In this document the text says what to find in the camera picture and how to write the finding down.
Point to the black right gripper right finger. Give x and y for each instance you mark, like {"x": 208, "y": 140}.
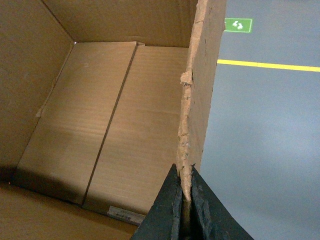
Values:
{"x": 210, "y": 220}

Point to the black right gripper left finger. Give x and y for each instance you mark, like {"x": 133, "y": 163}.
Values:
{"x": 163, "y": 219}

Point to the large cardboard box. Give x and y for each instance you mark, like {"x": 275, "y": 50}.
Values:
{"x": 98, "y": 99}

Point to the green floor sign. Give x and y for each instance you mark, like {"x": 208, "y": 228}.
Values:
{"x": 238, "y": 25}

